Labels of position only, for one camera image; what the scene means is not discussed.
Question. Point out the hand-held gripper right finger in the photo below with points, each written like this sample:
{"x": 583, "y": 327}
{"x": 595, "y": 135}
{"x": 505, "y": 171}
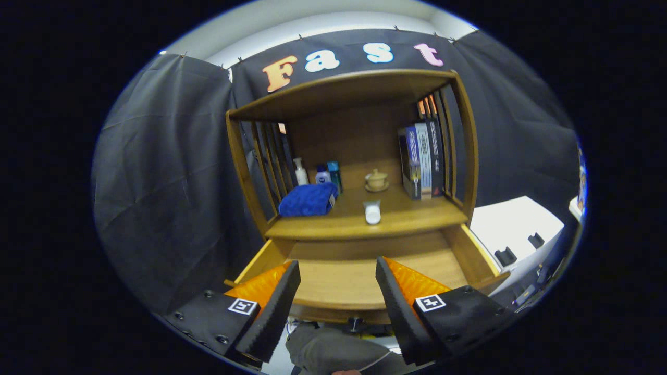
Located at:
{"x": 404, "y": 312}

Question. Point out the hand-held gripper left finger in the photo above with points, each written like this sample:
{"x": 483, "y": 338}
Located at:
{"x": 271, "y": 312}

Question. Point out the black drawer knob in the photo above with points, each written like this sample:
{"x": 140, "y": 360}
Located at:
{"x": 356, "y": 324}

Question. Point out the wooden drawer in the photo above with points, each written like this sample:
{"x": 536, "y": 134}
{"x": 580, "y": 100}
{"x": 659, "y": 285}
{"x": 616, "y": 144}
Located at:
{"x": 338, "y": 281}

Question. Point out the white tube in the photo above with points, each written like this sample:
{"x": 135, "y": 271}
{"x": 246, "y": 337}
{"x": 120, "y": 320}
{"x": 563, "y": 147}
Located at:
{"x": 372, "y": 213}

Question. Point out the wooden countertop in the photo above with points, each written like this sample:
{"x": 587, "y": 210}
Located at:
{"x": 411, "y": 213}

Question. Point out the wooden cabinet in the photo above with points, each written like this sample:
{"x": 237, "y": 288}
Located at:
{"x": 338, "y": 88}

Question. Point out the person's grey trousers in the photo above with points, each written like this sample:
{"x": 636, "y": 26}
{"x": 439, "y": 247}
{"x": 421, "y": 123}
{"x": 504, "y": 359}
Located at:
{"x": 333, "y": 351}

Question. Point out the blue towel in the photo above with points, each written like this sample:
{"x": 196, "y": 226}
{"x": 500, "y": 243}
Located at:
{"x": 307, "y": 200}

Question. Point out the beige lidded teacup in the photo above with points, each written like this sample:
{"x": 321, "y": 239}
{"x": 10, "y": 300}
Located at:
{"x": 376, "y": 180}

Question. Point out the white table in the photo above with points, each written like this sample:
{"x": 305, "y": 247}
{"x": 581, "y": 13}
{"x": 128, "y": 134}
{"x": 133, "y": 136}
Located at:
{"x": 510, "y": 224}

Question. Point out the white pump bottle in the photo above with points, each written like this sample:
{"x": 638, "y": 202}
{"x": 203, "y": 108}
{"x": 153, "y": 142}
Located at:
{"x": 301, "y": 177}

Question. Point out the small white blue-capped bottle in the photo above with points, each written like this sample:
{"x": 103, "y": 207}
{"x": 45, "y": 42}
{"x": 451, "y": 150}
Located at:
{"x": 323, "y": 177}

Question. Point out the teal bottle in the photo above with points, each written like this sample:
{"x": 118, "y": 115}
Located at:
{"x": 334, "y": 172}

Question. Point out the light grey book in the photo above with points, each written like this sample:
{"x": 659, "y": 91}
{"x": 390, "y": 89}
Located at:
{"x": 423, "y": 156}

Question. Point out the black book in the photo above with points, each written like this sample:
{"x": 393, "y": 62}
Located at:
{"x": 435, "y": 151}

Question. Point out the black backdrop cloth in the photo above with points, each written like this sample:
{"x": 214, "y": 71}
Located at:
{"x": 156, "y": 182}

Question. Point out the white shelf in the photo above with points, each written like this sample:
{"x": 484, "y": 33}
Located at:
{"x": 575, "y": 208}

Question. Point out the blue dotted gift bag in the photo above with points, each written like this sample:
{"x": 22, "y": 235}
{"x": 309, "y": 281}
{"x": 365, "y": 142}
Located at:
{"x": 581, "y": 177}

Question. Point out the black bracket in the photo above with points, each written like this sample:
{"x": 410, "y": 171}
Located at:
{"x": 505, "y": 257}
{"x": 535, "y": 240}

